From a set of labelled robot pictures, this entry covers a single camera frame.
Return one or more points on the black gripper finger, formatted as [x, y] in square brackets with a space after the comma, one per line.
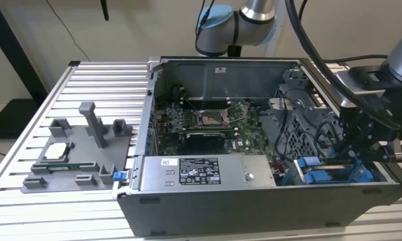
[387, 153]
[347, 149]

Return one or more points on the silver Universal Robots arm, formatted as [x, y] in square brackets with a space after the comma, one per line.
[218, 40]

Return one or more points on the black RAM slot bank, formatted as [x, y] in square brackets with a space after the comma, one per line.
[205, 103]

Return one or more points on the grey metal drive cage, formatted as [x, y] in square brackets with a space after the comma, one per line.
[299, 130]

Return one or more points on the green motherboard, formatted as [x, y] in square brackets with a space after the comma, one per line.
[248, 140]

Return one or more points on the grey plastic case clip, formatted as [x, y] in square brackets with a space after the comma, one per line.
[293, 76]

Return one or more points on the open grey PC case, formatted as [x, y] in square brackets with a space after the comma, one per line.
[254, 213]

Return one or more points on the silver power supply unit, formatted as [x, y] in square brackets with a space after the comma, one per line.
[208, 172]

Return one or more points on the CPU socket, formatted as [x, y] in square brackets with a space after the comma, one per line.
[210, 118]

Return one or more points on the black graphics card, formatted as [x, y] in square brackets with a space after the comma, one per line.
[205, 140]

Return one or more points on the thin metal locking lever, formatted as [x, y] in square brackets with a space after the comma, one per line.
[192, 103]

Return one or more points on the blue case latch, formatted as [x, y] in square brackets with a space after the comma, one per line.
[119, 176]

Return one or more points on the grey parts rack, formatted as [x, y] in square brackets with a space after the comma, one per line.
[81, 153]

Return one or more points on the green RAM stick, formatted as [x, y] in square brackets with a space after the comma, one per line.
[66, 167]

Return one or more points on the silver CPU chip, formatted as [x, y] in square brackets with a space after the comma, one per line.
[57, 151]

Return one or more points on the black antenna rod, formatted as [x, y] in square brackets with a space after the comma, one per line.
[105, 10]

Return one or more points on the black monitor stand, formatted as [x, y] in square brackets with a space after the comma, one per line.
[10, 75]

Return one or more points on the silver camera bracket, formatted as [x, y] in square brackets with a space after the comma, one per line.
[351, 86]

